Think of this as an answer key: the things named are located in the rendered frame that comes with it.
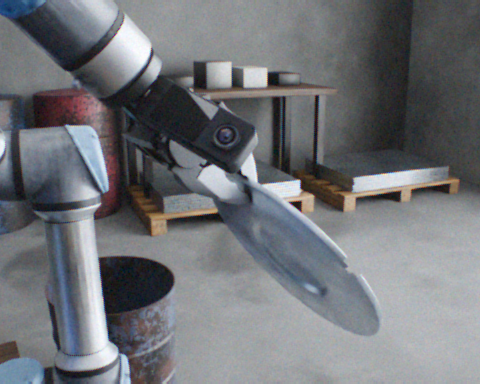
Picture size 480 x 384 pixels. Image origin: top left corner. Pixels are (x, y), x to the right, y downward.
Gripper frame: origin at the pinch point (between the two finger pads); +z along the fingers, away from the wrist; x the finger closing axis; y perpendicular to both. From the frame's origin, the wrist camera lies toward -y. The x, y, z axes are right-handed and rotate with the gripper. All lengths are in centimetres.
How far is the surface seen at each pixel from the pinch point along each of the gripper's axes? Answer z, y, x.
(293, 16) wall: 186, 283, -238
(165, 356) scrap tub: 79, 76, 33
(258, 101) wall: 216, 292, -161
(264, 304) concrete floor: 153, 114, -4
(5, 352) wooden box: 42, 96, 58
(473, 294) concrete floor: 214, 49, -65
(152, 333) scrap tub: 67, 75, 29
